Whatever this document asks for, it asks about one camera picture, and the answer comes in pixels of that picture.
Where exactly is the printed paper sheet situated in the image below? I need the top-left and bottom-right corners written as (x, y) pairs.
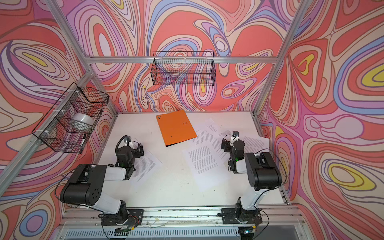
top-left (131, 150), bottom-right (163, 186)
top-left (183, 143), bottom-right (231, 192)
top-left (191, 119), bottom-right (232, 162)
top-left (220, 130), bottom-right (270, 154)

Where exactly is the orange black folder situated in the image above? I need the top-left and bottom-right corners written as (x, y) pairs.
top-left (156, 110), bottom-right (197, 147)

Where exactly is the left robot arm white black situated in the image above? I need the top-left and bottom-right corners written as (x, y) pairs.
top-left (57, 135), bottom-right (144, 226)

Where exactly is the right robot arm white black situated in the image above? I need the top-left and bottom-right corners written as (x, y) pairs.
top-left (218, 137), bottom-right (283, 226)

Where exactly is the marker pen in basket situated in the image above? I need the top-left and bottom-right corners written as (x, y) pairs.
top-left (80, 135), bottom-right (87, 149)

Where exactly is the white tape roll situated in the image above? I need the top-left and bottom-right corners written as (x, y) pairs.
top-left (70, 113), bottom-right (95, 132)

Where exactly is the white vented panel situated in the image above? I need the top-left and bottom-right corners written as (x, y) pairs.
top-left (59, 227), bottom-right (240, 240)

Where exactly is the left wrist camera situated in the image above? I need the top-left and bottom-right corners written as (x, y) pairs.
top-left (123, 135), bottom-right (133, 148)

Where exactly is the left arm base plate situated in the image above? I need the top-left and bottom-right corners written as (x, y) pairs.
top-left (98, 209), bottom-right (144, 227)

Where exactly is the black wire basket left wall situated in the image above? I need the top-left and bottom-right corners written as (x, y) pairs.
top-left (32, 83), bottom-right (109, 154)

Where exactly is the black wire basket wall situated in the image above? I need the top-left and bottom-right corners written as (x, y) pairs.
top-left (32, 83), bottom-right (109, 154)
top-left (151, 51), bottom-right (216, 86)

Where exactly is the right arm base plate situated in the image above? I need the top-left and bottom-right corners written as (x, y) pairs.
top-left (217, 208), bottom-right (263, 226)

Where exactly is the aluminium front rail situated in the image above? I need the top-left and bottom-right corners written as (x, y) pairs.
top-left (59, 205), bottom-right (306, 228)

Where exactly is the black wire basket back wall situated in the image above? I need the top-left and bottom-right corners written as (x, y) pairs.
top-left (151, 51), bottom-right (216, 86)

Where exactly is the aluminium frame back bar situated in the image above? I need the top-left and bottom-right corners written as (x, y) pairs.
top-left (85, 56), bottom-right (278, 64)

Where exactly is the aluminium frame right post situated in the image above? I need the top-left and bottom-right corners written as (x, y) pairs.
top-left (253, 0), bottom-right (312, 117)

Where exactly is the aluminium frame post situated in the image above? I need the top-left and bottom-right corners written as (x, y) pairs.
top-left (253, 0), bottom-right (312, 117)
top-left (44, 0), bottom-right (118, 115)

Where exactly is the aluminium frame left post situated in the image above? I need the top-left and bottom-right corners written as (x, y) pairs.
top-left (44, 0), bottom-right (118, 115)

